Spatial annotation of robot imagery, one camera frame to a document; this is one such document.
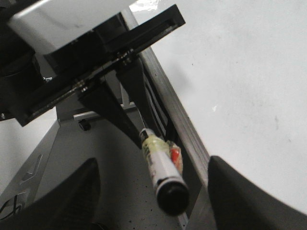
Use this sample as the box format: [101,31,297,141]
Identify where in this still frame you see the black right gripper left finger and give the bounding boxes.
[0,158,100,230]

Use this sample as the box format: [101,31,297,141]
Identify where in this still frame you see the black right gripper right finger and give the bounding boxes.
[208,156,307,230]

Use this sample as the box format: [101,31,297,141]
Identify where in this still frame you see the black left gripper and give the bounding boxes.
[13,4,185,149]

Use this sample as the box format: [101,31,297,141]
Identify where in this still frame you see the black and white whiteboard marker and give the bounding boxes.
[140,128,189,216]

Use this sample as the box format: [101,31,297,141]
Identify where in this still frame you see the orange magnet taped to marker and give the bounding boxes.
[167,140,184,175]

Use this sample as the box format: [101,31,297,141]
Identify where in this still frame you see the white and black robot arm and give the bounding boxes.
[0,0,307,230]

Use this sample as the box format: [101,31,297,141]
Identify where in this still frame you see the grey aluminium whiteboard tray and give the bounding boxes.
[141,48,210,187]

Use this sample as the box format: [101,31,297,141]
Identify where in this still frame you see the white whiteboard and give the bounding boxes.
[130,0,307,213]

